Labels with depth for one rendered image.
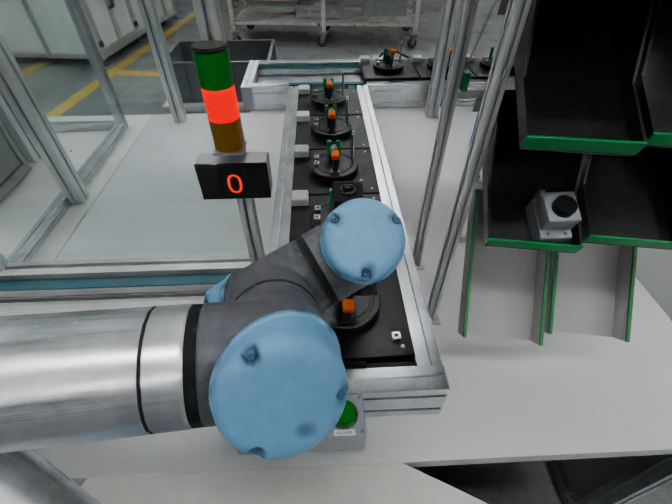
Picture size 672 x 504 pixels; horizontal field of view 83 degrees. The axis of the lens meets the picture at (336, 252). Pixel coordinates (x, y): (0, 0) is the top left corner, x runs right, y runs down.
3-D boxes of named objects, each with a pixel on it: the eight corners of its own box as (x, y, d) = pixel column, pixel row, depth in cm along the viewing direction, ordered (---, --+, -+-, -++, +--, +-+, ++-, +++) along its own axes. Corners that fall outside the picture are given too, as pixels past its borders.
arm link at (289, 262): (183, 321, 29) (311, 248, 29) (203, 281, 39) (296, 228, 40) (239, 399, 31) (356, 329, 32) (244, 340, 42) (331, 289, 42)
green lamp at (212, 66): (231, 90, 56) (224, 54, 52) (196, 91, 55) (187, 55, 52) (236, 78, 59) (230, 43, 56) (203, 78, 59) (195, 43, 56)
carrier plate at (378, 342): (414, 361, 70) (415, 355, 68) (282, 366, 69) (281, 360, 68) (393, 266, 87) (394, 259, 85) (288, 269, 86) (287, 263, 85)
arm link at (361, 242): (295, 223, 32) (381, 175, 33) (303, 241, 43) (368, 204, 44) (342, 304, 32) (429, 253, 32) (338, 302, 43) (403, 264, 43)
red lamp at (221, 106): (237, 123, 59) (231, 91, 56) (205, 124, 59) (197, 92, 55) (242, 109, 63) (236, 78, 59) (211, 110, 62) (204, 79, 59)
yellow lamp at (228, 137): (243, 152, 63) (237, 124, 59) (212, 153, 62) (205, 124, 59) (247, 138, 66) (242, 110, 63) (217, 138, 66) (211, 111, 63)
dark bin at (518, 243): (574, 254, 56) (605, 233, 49) (483, 246, 57) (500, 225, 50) (558, 102, 66) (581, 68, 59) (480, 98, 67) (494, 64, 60)
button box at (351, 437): (365, 449, 64) (367, 435, 59) (238, 455, 63) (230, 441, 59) (361, 408, 69) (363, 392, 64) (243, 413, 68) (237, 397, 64)
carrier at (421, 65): (474, 81, 167) (482, 50, 159) (420, 82, 167) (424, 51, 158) (459, 62, 185) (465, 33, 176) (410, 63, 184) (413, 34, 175)
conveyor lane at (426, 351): (432, 391, 75) (442, 365, 68) (262, 398, 74) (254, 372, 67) (367, 115, 164) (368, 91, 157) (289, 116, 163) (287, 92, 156)
